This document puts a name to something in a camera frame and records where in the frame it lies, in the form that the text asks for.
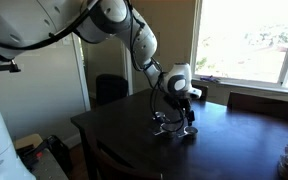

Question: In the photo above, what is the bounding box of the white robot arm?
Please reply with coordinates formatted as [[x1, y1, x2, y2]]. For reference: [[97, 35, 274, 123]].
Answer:
[[0, 0, 201, 180]]

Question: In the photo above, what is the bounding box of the dark wooden chair left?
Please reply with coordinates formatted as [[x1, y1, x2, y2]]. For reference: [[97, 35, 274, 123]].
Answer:
[[192, 85, 208, 101]]

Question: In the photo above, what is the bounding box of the black toolbox on floor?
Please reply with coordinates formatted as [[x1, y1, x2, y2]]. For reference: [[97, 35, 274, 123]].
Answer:
[[14, 134, 72, 180]]

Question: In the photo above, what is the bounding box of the medium silver measuring cup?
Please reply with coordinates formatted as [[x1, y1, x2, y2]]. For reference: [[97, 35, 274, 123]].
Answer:
[[178, 126, 198, 139]]

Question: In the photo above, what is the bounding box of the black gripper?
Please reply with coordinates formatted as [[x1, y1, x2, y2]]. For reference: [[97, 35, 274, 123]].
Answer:
[[163, 95, 195, 126]]

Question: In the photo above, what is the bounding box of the white window frame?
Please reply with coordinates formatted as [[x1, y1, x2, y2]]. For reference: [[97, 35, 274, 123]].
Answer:
[[191, 0, 288, 92]]

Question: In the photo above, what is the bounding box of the near curved wooden chair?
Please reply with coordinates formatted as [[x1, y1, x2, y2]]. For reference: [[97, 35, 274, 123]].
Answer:
[[85, 130, 163, 180]]

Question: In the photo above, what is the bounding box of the large silver measuring cup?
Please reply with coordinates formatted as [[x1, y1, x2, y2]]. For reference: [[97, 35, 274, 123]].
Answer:
[[154, 123, 177, 138]]

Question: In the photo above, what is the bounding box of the blue object on windowsill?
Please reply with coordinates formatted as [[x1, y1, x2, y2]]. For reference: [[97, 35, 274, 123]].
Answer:
[[200, 76, 220, 83]]

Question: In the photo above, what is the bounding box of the dark wooden chair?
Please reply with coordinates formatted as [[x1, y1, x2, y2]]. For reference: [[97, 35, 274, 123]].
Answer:
[[192, 85, 208, 101], [227, 92, 288, 120]]

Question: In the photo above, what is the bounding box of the black bin in doorway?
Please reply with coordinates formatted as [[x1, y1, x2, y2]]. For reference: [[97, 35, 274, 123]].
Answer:
[[96, 74, 128, 105]]

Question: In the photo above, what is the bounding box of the dark wooden dining table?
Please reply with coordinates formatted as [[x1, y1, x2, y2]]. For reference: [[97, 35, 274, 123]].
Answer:
[[71, 89, 288, 180]]

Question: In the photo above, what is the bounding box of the black camera on stand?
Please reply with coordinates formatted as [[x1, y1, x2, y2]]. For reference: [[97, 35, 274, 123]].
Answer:
[[0, 60, 20, 73]]

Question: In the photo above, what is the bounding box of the dark wooden chair right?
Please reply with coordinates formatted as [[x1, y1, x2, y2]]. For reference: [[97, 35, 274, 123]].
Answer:
[[227, 92, 288, 120]]

